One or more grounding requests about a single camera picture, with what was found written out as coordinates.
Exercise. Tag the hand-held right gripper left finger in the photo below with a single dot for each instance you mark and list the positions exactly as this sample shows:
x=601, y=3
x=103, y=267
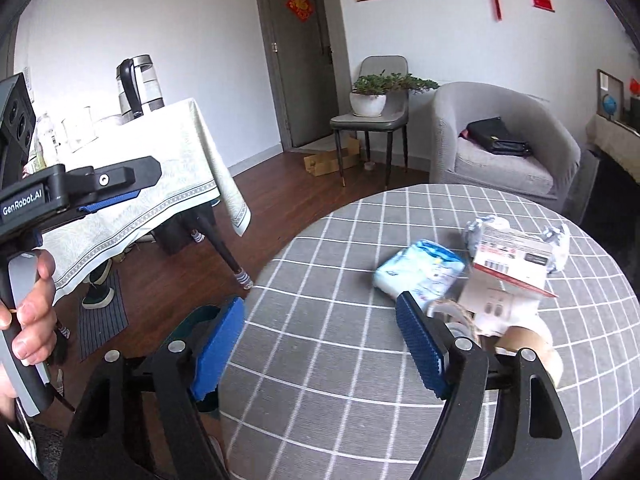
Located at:
x=220, y=350

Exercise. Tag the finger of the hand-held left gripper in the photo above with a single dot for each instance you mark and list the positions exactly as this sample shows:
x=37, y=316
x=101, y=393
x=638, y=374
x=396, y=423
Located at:
x=120, y=176

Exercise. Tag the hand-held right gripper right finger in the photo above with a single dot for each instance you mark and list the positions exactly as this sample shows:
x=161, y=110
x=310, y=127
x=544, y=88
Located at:
x=420, y=345

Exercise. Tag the clear cup with twine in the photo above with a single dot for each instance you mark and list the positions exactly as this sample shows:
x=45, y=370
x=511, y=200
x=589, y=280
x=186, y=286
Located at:
x=450, y=312

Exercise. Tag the blue white tissue packet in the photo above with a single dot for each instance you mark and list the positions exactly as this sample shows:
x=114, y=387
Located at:
x=420, y=270

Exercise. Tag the white paper box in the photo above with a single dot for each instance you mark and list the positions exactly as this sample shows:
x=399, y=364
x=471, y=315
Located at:
x=492, y=302

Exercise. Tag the white paper ball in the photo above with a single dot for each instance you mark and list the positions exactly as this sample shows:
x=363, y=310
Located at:
x=562, y=250
x=475, y=232

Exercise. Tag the red white card packaging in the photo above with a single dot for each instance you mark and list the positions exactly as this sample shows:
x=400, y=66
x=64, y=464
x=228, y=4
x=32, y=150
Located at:
x=515, y=255

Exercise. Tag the person's left hand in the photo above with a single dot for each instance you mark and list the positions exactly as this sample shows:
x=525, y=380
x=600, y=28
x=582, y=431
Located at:
x=35, y=310

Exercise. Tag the table with pale tablecloth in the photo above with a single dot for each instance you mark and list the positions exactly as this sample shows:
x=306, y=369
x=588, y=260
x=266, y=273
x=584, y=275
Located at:
x=165, y=160

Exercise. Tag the clear glass cup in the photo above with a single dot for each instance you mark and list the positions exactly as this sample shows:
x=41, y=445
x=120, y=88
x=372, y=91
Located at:
x=77, y=130

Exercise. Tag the clear plastic bottle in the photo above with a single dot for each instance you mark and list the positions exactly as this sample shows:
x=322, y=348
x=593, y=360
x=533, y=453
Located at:
x=47, y=140

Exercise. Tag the steel electric kettle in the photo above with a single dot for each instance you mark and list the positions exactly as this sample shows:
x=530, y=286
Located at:
x=140, y=85

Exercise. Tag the round table checked cloth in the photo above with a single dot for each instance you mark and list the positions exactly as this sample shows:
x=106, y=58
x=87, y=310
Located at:
x=325, y=350

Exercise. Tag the dark striped floor mat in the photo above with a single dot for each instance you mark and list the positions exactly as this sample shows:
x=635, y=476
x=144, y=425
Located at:
x=102, y=330

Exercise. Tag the dark green shoe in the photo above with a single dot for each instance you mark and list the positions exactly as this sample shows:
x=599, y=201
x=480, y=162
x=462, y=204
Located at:
x=97, y=297

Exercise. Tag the grey armchair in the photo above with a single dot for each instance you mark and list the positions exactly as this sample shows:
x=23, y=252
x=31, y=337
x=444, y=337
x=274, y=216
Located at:
x=500, y=170

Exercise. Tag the cardboard box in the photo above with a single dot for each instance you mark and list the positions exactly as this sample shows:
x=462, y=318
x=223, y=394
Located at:
x=325, y=162

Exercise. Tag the grey door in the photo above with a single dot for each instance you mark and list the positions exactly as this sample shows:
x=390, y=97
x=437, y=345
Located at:
x=300, y=70

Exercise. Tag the black handbag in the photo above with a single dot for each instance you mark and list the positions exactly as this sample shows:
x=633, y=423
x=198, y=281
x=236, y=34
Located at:
x=495, y=135

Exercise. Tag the grey dining chair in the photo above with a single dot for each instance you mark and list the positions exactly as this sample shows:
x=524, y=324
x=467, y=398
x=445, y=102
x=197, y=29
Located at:
x=370, y=122

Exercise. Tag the red diamond door decoration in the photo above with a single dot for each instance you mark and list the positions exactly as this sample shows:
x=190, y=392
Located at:
x=298, y=7

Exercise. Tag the potted plant in white pot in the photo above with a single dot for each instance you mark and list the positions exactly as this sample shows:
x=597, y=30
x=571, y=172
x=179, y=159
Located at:
x=367, y=102

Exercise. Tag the cabinet with lace cloth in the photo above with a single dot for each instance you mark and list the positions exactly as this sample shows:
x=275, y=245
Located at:
x=615, y=145

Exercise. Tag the small blue globe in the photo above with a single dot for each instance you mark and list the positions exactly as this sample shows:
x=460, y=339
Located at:
x=610, y=105

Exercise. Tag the framed picture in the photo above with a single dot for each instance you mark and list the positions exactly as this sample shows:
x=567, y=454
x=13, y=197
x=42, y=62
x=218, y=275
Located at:
x=606, y=85

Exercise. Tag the small red flags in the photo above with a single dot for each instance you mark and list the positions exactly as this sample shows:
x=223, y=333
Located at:
x=634, y=86

